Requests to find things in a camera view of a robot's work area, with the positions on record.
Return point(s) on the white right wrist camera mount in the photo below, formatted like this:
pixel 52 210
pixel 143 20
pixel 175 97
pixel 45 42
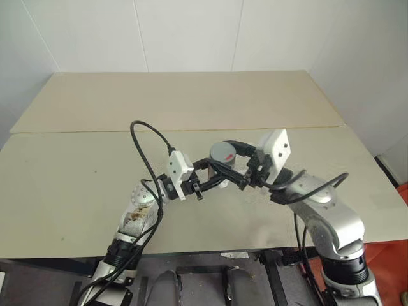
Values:
pixel 278 150

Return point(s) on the dark rounded grey shape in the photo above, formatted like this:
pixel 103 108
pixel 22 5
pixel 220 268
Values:
pixel 167 287
pixel 237 285

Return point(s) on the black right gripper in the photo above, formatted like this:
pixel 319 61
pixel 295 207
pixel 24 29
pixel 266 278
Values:
pixel 257 170

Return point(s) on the large red object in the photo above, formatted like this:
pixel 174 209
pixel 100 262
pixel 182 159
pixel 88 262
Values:
pixel 389 271

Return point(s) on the black metal stand frame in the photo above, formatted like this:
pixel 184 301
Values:
pixel 197 270

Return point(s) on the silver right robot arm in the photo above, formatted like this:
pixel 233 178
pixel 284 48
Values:
pixel 334 220

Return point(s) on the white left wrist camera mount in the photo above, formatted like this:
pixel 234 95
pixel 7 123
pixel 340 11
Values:
pixel 177 169

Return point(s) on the grey round jar lid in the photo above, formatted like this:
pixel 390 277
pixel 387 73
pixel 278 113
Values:
pixel 222 152

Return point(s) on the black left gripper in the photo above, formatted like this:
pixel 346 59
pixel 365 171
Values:
pixel 190 186

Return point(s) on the white paper scrap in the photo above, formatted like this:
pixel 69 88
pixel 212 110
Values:
pixel 234 255

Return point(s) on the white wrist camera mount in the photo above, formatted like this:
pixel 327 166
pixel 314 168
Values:
pixel 278 150
pixel 177 169

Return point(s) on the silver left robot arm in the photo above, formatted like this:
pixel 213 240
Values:
pixel 137 220

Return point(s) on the small orange red object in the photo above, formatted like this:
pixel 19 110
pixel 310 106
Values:
pixel 403 192

